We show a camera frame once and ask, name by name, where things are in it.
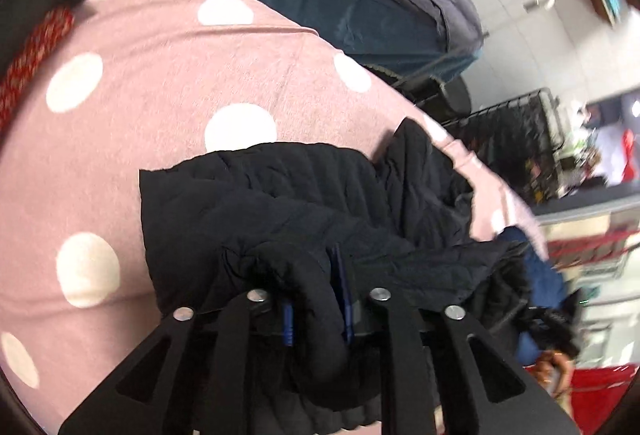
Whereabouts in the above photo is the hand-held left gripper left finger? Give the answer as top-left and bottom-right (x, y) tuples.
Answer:
(57, 287), (296, 435)

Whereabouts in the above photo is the navy blue cloth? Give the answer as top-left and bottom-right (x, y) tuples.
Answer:
(495, 227), (568, 363)

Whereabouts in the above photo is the black wire rack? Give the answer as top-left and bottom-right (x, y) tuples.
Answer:
(450, 88), (561, 206)

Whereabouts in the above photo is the red patterned cloth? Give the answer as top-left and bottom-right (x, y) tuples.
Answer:
(0, 5), (76, 131)

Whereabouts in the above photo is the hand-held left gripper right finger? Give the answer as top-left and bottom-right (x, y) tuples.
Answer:
(327, 242), (583, 435)

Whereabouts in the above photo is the black quilted jacket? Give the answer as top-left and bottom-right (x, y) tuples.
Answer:
(139, 118), (533, 433)

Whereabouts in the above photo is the person's right hand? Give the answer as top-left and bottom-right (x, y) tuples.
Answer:
(535, 349), (576, 398)

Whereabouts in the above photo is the red fabric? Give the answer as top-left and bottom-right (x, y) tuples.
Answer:
(570, 362), (640, 435)

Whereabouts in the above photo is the pink polka dot bedsheet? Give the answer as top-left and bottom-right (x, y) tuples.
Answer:
(0, 0), (548, 426)

